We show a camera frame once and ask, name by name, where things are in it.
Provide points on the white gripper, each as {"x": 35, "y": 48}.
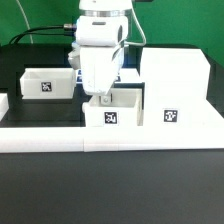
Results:
{"x": 99, "y": 68}

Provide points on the white front drawer tray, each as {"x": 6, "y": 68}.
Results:
{"x": 124, "y": 111}

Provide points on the white drawer tray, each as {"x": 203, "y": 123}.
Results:
{"x": 124, "y": 111}
{"x": 48, "y": 83}

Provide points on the white drawer cabinet box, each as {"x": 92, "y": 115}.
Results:
{"x": 176, "y": 82}

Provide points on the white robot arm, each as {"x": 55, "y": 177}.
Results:
{"x": 103, "y": 30}

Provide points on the white rear drawer tray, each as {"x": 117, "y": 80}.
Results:
{"x": 48, "y": 83}

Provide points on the marker tag sheet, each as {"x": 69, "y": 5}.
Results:
{"x": 126, "y": 75}

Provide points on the white U-shaped fence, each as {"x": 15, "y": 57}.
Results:
{"x": 209, "y": 134}

